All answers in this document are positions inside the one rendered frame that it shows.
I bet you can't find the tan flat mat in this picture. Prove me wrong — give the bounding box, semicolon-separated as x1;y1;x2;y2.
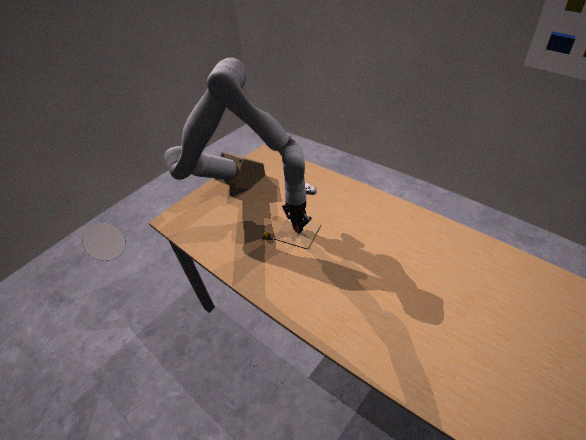
274;218;321;249

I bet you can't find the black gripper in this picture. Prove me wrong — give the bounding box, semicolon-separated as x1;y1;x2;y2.
282;201;312;232

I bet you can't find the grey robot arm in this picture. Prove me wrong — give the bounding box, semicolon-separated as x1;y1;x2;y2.
164;58;317;206

